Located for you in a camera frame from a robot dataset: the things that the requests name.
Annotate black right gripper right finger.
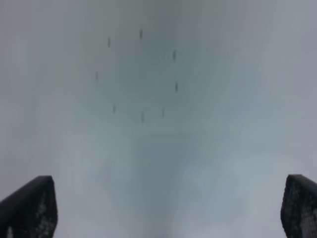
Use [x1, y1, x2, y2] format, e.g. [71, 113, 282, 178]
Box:
[280, 175, 317, 238]

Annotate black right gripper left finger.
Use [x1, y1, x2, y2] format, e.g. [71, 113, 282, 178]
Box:
[0, 176, 57, 238]

